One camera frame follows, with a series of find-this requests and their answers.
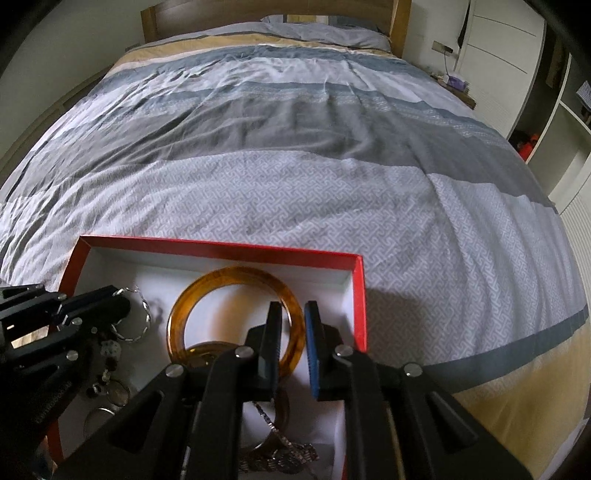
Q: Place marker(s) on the striped duvet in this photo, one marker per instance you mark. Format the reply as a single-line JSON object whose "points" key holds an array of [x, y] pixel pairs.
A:
{"points": [[300, 161]]}

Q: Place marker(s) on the purple tissue box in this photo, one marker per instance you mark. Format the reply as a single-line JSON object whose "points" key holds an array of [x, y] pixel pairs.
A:
{"points": [[457, 82]]}

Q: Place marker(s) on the red cardboard box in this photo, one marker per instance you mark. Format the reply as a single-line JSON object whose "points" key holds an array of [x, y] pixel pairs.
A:
{"points": [[360, 300]]}

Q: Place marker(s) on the amber bangle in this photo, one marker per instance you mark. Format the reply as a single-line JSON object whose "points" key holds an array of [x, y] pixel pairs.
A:
{"points": [[184, 300]]}

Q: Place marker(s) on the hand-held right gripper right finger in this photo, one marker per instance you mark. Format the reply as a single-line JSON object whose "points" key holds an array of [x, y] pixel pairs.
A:
{"points": [[314, 353]]}

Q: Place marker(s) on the wooden headboard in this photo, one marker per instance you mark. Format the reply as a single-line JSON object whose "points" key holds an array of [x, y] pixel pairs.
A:
{"points": [[397, 27]]}

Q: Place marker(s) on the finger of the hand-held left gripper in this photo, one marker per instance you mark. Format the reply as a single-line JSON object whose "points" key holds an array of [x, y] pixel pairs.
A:
{"points": [[101, 307], [27, 302]]}

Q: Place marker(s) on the white wardrobe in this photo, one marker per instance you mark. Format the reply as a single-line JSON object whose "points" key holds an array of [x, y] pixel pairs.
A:
{"points": [[503, 55]]}

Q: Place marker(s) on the wall socket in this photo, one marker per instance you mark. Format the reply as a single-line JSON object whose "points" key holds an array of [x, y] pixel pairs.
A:
{"points": [[442, 46]]}

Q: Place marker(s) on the wooden nightstand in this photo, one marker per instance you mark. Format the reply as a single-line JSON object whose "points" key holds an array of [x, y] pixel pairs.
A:
{"points": [[464, 99]]}

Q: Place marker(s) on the striped pillow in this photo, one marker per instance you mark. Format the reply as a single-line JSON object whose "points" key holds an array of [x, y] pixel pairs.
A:
{"points": [[323, 32]]}

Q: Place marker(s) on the small silver hoop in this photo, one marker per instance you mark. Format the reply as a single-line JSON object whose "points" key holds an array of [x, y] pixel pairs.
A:
{"points": [[121, 392]]}

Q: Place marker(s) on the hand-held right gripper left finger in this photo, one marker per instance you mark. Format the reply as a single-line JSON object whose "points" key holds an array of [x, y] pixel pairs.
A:
{"points": [[272, 344]]}

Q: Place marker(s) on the twisted silver hoop earring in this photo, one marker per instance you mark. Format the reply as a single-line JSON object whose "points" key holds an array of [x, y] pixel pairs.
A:
{"points": [[147, 318]]}

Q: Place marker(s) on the thin silver hoop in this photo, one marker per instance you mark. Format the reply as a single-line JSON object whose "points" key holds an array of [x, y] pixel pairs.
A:
{"points": [[90, 422]]}

